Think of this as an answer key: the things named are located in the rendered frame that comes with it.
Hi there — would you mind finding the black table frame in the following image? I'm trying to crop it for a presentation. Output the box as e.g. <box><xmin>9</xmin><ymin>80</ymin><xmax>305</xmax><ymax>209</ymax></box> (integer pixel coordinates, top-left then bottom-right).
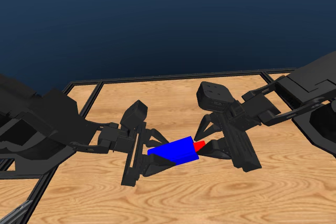
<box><xmin>0</xmin><ymin>68</ymin><xmax>297</xmax><ymax>224</ymax></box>

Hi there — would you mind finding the thin red peg bar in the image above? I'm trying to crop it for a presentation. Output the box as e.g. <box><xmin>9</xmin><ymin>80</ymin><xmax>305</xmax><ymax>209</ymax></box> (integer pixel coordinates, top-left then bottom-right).
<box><xmin>193</xmin><ymin>141</ymin><xmax>206</xmax><ymax>153</ymax></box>

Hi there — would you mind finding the silver aluminium rail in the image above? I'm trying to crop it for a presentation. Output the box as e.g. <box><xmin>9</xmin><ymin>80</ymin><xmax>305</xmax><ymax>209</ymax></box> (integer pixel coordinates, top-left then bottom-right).
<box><xmin>0</xmin><ymin>199</ymin><xmax>34</xmax><ymax>224</ymax></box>

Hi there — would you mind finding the blue hollow socket block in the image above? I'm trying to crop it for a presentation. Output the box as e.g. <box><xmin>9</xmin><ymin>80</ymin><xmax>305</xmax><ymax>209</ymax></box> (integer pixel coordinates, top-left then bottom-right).
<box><xmin>147</xmin><ymin>136</ymin><xmax>200</xmax><ymax>166</ymax></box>

